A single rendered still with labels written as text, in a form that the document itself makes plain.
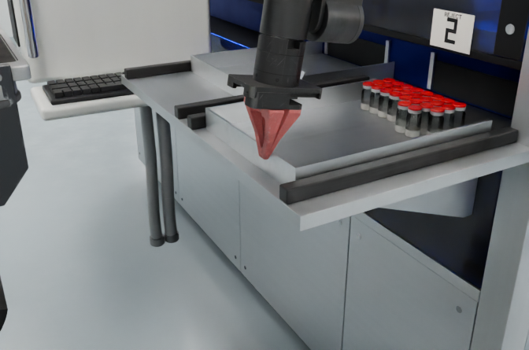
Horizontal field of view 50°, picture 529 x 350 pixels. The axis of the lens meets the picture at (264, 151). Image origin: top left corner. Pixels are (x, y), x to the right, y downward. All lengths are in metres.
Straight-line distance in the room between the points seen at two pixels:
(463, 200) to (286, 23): 0.46
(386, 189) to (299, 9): 0.24
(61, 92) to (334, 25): 0.78
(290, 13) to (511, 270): 0.56
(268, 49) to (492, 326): 0.63
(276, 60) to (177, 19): 0.94
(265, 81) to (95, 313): 1.42
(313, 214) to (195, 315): 1.29
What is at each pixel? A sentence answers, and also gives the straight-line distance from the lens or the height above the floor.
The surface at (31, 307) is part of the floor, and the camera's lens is 2.06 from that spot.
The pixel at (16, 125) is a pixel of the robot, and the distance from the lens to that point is 0.67.
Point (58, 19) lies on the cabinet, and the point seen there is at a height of 0.96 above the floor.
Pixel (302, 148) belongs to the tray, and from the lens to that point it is 0.81.
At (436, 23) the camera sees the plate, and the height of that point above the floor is 1.03.
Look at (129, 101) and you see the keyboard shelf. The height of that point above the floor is 0.80.
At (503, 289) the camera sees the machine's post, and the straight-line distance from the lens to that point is 1.01.
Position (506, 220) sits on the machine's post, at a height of 0.75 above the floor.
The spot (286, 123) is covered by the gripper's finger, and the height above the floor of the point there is 0.96.
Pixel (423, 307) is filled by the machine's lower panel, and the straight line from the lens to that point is 1.17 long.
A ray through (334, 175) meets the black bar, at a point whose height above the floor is 0.90.
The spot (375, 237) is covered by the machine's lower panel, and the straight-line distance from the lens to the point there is 1.22.
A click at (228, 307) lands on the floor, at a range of 1.92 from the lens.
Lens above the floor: 1.19
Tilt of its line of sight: 23 degrees down
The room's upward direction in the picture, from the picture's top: straight up
